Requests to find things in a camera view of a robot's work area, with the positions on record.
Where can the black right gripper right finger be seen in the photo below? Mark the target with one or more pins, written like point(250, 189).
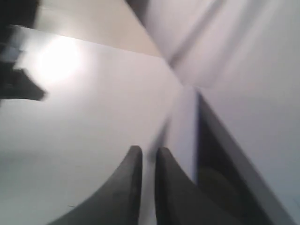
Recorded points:
point(178, 200)

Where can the white microwave oven body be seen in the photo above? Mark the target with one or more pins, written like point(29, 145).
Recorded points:
point(244, 56)

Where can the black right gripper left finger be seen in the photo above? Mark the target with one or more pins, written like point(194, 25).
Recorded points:
point(117, 202)

